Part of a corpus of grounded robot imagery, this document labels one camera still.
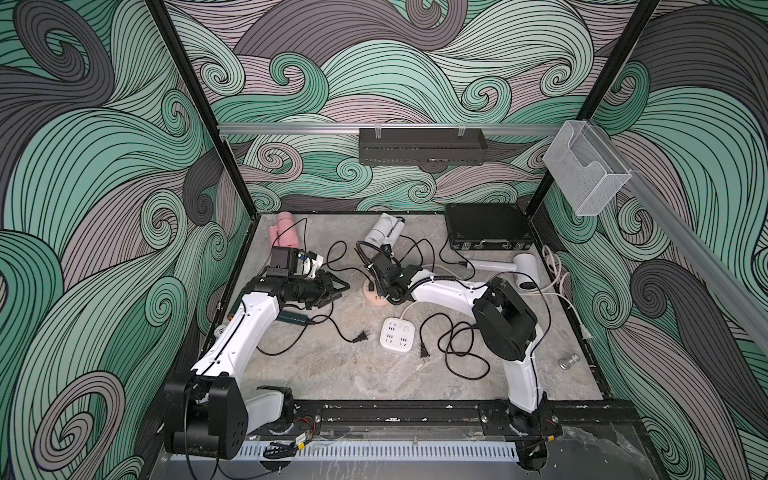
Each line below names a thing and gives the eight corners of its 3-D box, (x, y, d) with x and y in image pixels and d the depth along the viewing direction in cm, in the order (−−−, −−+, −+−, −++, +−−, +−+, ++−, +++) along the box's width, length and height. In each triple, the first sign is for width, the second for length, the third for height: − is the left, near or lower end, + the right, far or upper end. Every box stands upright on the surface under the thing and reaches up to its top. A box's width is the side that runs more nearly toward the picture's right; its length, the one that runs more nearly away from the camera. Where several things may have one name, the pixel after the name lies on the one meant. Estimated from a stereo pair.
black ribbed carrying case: (452, 254, 110) (456, 242, 104) (442, 208, 126) (445, 195, 121) (529, 254, 110) (537, 242, 104) (509, 208, 126) (515, 195, 121)
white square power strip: (377, 346, 87) (377, 342, 85) (383, 319, 93) (383, 314, 90) (411, 354, 86) (412, 350, 83) (415, 325, 91) (416, 321, 89)
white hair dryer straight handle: (474, 270, 104) (476, 266, 102) (473, 264, 105) (475, 260, 103) (514, 271, 103) (517, 267, 101) (513, 266, 105) (515, 262, 103)
